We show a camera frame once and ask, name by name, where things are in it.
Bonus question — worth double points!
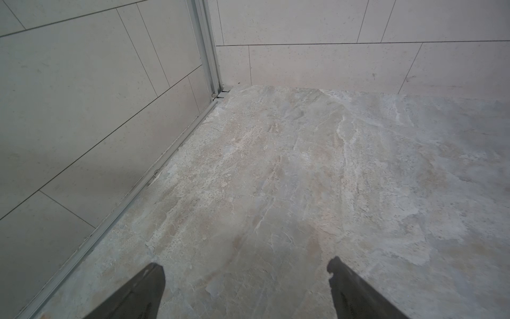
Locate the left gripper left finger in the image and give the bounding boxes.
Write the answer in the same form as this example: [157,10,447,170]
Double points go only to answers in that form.
[85,263,165,319]

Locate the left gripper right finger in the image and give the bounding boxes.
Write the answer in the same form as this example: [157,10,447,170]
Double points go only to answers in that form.
[327,256,408,319]

